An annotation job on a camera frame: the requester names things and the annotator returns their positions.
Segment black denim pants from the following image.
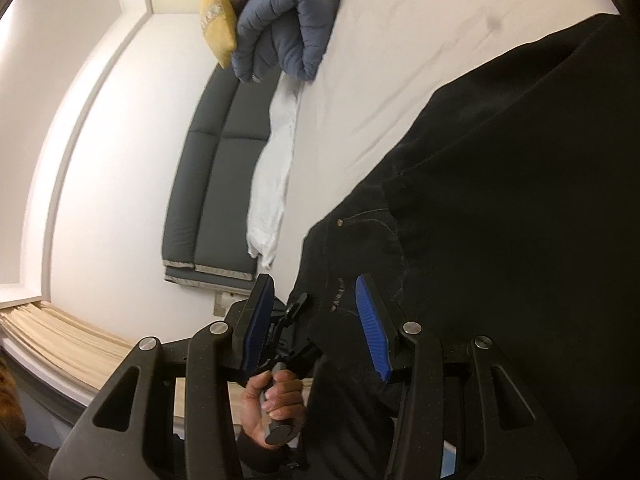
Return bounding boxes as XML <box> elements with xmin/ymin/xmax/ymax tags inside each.
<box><xmin>294</xmin><ymin>14</ymin><xmax>639</xmax><ymax>479</ymax></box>

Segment person's left hand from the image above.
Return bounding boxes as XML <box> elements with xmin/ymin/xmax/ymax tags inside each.
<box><xmin>241</xmin><ymin>370</ymin><xmax>307</xmax><ymax>451</ymax></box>

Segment white pillow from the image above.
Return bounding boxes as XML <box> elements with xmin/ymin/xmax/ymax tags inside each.
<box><xmin>246</xmin><ymin>74</ymin><xmax>304</xmax><ymax>270</ymax></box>

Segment dark grey padded headboard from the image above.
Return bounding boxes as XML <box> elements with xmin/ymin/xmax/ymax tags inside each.
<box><xmin>162</xmin><ymin>67</ymin><xmax>280</xmax><ymax>292</ymax></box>

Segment folded blue-grey duvet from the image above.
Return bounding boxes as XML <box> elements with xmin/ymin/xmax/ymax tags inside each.
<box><xmin>232</xmin><ymin>0</ymin><xmax>341</xmax><ymax>82</ymax></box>

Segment white bed mattress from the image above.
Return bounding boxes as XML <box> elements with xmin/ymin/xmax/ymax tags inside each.
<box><xmin>271</xmin><ymin>0</ymin><xmax>614</xmax><ymax>298</ymax></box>

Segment yellow cushion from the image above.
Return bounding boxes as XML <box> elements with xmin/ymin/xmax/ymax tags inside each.
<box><xmin>200</xmin><ymin>0</ymin><xmax>236</xmax><ymax>70</ymax></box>

